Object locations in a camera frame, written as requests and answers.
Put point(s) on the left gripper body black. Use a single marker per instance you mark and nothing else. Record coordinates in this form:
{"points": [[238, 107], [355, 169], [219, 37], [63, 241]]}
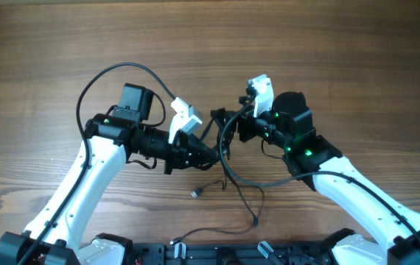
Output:
{"points": [[177, 149]]}

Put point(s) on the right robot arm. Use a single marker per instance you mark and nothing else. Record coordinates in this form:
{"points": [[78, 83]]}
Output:
{"points": [[287, 123]]}

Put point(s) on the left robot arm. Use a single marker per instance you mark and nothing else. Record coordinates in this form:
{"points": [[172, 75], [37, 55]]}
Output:
{"points": [[54, 236]]}

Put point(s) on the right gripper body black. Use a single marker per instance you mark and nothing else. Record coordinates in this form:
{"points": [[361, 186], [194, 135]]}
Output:
{"points": [[244, 129]]}

